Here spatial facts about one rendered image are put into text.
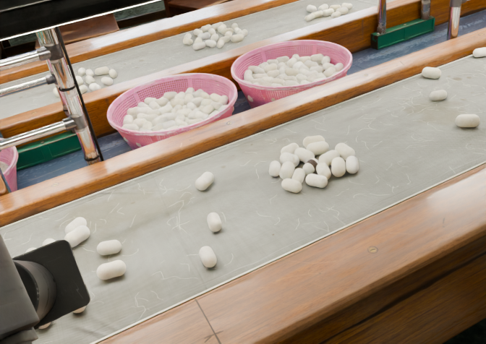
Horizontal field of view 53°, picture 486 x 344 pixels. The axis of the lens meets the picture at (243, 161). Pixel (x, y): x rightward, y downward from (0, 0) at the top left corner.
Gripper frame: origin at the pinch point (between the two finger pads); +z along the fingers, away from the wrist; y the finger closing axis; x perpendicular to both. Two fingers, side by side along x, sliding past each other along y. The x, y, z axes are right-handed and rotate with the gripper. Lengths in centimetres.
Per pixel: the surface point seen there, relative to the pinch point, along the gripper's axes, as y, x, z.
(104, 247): -7.7, -2.1, 11.2
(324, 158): -42.7, -1.9, 11.1
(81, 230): -5.6, -5.7, 14.9
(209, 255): -19.0, 4.2, 3.6
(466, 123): -67, 2, 8
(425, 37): -105, -24, 51
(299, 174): -37.3, -1.1, 10.3
